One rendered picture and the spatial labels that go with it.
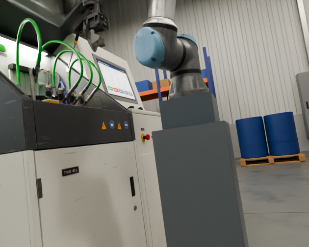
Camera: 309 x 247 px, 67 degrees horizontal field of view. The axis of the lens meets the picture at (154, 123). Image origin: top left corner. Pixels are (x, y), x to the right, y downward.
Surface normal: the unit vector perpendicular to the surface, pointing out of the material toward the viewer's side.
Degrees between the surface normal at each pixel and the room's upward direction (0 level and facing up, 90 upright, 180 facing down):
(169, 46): 107
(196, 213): 90
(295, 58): 90
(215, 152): 90
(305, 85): 90
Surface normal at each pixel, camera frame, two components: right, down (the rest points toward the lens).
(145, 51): -0.70, 0.17
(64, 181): 0.91, -0.15
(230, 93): -0.35, -0.03
